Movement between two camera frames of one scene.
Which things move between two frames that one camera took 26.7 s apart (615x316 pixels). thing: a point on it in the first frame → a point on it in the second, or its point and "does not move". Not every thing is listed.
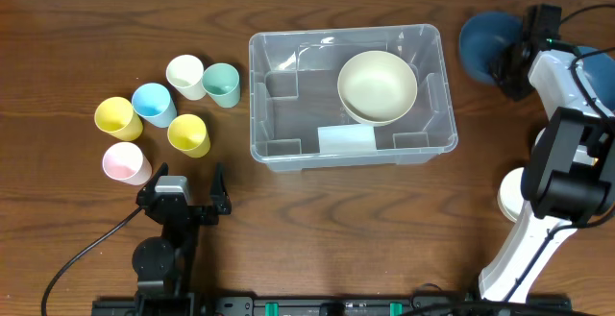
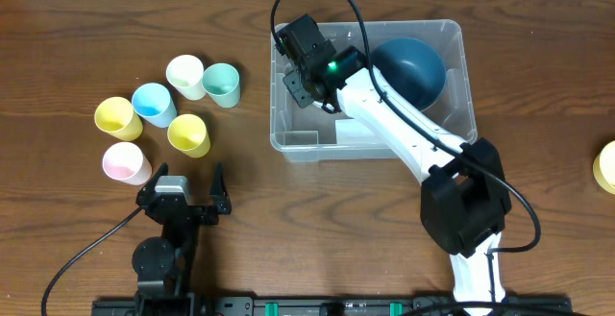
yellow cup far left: (116, 117) does not move
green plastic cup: (221, 82) does not move
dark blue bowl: (483, 36) → (412, 67)
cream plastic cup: (184, 73) does not move
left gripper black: (193, 212) does not move
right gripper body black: (511, 69) → (298, 85)
